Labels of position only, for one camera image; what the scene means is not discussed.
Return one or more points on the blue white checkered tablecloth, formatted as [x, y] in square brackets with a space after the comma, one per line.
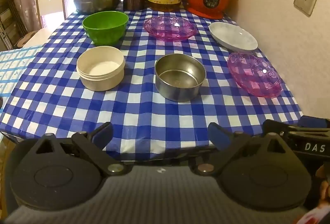
[144, 115]

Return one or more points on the beige curved object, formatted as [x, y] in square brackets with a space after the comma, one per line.
[25, 38]

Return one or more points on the dark round object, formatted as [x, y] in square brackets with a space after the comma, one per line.
[1, 103]

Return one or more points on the stainless steel bowl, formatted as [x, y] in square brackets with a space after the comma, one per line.
[180, 77]

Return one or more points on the person's right hand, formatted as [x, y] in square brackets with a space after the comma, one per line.
[324, 188]

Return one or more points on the pink glass plate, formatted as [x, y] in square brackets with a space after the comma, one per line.
[170, 28]
[254, 74]

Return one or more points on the green plastic bowl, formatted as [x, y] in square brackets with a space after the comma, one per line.
[105, 24]

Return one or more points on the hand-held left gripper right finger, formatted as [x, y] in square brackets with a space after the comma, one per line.
[219, 136]

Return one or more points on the white ceramic plate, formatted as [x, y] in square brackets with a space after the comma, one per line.
[233, 35]

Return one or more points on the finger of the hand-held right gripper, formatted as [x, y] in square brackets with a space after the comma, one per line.
[315, 121]
[283, 129]

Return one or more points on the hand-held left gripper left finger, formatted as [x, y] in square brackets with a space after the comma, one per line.
[103, 132]

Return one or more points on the light blue patterned tablecloth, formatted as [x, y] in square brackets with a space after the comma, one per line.
[13, 66]

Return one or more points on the dark folded rack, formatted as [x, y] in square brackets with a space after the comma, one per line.
[9, 7]

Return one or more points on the cream round plastic bowl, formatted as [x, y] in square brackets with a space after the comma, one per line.
[100, 69]

